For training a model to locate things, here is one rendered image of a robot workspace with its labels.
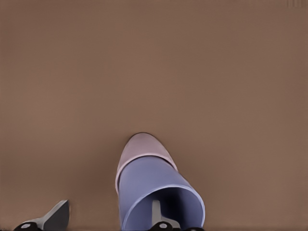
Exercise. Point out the pink cup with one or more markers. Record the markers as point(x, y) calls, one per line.
point(142, 146)

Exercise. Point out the purple cup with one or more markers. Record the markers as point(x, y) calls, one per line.
point(154, 175)

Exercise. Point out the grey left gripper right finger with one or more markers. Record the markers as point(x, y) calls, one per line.
point(157, 214)

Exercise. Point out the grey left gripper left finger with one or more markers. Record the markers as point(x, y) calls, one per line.
point(55, 215)

